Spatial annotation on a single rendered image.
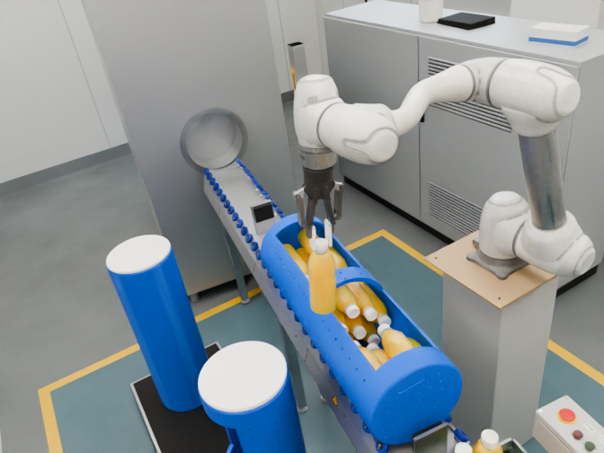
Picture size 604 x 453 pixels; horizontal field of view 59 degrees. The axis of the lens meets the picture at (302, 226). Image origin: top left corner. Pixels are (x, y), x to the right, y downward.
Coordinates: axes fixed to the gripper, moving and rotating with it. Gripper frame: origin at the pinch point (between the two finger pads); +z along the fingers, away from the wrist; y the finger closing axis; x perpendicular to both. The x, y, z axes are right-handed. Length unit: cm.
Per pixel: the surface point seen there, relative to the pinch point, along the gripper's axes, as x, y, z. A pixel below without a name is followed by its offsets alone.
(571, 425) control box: 51, -43, 36
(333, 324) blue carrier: 0.8, -2.7, 30.4
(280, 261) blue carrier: -39, 0, 32
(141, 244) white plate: -103, 45, 50
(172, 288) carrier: -86, 37, 65
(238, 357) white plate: -16, 23, 49
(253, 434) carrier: 5, 25, 60
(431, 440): 35, -16, 47
